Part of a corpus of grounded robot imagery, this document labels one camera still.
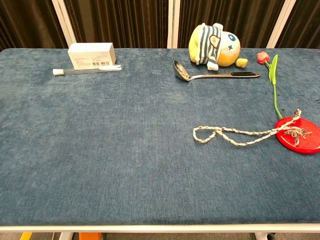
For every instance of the red disc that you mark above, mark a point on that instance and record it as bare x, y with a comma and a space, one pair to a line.
307, 142

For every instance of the blue table cloth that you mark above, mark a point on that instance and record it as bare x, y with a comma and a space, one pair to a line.
125, 150

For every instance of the clear tube with white cap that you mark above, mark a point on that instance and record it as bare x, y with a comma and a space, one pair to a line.
87, 70

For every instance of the white cardboard box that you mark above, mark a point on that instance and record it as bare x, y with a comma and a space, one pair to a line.
87, 53

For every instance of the yellow plush toy striped scarf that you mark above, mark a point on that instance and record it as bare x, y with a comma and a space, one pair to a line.
227, 47

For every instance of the dark brown curtain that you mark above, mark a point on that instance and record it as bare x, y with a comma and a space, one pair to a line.
250, 15
25, 22
307, 22
120, 22

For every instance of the artificial red tulip green stem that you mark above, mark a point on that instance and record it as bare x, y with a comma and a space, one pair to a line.
273, 68

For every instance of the orange block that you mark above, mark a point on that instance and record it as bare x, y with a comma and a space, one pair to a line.
90, 236

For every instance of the white partition post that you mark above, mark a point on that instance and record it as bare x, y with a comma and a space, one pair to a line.
281, 25
64, 25
173, 25

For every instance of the white table frame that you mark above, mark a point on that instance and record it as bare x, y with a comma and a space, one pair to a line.
160, 228

